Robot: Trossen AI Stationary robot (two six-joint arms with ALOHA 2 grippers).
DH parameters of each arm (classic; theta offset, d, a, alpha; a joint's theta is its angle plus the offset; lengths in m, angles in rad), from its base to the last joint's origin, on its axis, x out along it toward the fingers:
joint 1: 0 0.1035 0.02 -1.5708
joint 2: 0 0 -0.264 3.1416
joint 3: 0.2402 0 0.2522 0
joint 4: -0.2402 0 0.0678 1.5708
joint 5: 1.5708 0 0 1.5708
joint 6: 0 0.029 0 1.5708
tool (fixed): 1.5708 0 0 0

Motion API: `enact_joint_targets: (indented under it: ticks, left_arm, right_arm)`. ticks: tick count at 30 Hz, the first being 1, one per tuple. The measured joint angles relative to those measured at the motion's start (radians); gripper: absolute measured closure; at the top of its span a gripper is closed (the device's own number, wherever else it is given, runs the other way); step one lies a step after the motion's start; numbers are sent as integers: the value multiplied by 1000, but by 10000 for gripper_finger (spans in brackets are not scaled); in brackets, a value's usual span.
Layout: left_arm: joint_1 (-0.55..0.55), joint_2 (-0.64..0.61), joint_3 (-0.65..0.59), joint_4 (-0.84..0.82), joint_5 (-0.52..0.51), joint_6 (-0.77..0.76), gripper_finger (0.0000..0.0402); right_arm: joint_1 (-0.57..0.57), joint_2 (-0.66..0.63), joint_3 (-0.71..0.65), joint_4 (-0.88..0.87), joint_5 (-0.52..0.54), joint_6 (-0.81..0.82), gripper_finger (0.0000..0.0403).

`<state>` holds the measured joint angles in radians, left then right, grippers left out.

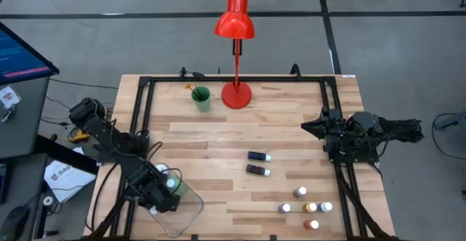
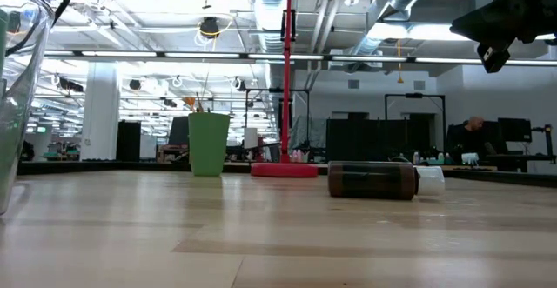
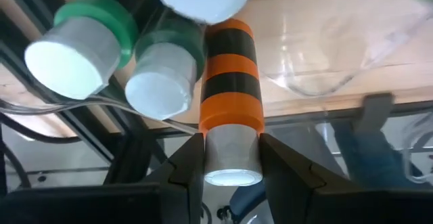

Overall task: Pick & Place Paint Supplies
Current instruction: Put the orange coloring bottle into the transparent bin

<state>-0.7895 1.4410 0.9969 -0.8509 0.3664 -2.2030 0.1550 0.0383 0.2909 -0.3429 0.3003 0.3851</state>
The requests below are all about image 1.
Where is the orange-tipped paintbrush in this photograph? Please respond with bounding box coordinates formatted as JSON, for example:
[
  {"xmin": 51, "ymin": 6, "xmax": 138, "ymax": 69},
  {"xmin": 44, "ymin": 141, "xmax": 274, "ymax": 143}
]
[{"xmin": 184, "ymin": 83, "xmax": 202, "ymax": 100}]

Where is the black desk beam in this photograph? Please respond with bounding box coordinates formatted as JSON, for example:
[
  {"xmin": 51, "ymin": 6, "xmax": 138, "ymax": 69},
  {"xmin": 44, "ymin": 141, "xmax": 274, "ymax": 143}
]
[{"xmin": 34, "ymin": 134, "xmax": 100, "ymax": 175}]

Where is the thin black desk cable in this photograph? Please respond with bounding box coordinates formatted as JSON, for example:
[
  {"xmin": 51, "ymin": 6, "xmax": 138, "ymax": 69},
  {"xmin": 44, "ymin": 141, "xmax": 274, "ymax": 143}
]
[{"xmin": 49, "ymin": 77, "xmax": 121, "ymax": 90}]

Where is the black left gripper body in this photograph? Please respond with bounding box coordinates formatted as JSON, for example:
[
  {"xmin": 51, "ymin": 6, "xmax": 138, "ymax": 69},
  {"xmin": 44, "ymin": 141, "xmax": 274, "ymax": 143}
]
[{"xmin": 129, "ymin": 162, "xmax": 181, "ymax": 213}]

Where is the red desk lamp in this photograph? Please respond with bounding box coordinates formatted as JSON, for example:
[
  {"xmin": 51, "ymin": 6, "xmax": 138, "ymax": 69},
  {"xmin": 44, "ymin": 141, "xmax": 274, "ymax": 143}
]
[{"xmin": 213, "ymin": 0, "xmax": 256, "ymax": 110}]

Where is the clear plastic tray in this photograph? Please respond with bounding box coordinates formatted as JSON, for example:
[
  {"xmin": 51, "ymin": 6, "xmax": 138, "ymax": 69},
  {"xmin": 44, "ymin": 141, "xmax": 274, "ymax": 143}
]
[{"xmin": 130, "ymin": 163, "xmax": 204, "ymax": 239}]

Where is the green cup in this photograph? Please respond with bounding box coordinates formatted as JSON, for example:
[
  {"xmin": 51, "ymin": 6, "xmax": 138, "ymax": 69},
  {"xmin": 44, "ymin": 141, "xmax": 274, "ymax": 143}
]
[{"xmin": 191, "ymin": 85, "xmax": 212, "ymax": 113}]

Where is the grey desk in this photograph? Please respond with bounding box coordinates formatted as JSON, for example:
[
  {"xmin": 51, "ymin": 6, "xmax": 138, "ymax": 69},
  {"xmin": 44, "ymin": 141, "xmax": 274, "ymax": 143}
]
[{"xmin": 0, "ymin": 76, "xmax": 51, "ymax": 161}]

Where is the computer monitor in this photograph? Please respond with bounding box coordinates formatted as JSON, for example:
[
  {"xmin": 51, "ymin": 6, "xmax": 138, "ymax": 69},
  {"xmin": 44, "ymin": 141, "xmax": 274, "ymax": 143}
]
[{"xmin": 0, "ymin": 21, "xmax": 60, "ymax": 86}]

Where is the white paper booklet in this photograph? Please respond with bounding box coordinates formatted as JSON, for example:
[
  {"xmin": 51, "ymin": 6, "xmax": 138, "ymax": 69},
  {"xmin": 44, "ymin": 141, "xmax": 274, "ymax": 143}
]
[{"xmin": 43, "ymin": 146, "xmax": 98, "ymax": 204}]

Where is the large green paint bottle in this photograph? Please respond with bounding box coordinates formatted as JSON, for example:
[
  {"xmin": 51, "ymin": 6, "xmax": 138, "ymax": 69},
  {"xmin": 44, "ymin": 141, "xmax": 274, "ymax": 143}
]
[{"xmin": 165, "ymin": 177, "xmax": 187, "ymax": 197}]

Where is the black floor cable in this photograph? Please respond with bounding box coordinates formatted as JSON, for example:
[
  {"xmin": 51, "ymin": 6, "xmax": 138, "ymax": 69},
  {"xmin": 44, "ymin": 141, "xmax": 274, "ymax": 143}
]
[{"xmin": 431, "ymin": 111, "xmax": 466, "ymax": 161}]

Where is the dark blue paint bottle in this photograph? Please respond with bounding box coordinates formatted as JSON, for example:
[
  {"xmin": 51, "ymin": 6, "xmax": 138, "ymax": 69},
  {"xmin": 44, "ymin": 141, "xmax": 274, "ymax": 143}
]
[{"xmin": 247, "ymin": 151, "xmax": 272, "ymax": 162}]

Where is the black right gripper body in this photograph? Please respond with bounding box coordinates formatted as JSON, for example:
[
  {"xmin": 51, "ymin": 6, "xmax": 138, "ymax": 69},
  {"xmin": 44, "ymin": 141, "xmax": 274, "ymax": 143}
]
[{"xmin": 322, "ymin": 108, "xmax": 356, "ymax": 143}]

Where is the small clear plastic bag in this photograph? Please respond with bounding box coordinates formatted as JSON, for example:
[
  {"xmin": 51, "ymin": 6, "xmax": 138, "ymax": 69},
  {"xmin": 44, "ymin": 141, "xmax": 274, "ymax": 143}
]
[{"xmin": 0, "ymin": 85, "xmax": 22, "ymax": 110}]

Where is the black computer mouse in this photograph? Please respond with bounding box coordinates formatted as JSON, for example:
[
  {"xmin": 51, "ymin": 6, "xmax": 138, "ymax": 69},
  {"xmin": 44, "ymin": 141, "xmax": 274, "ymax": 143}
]
[{"xmin": 0, "ymin": 206, "xmax": 31, "ymax": 241}]

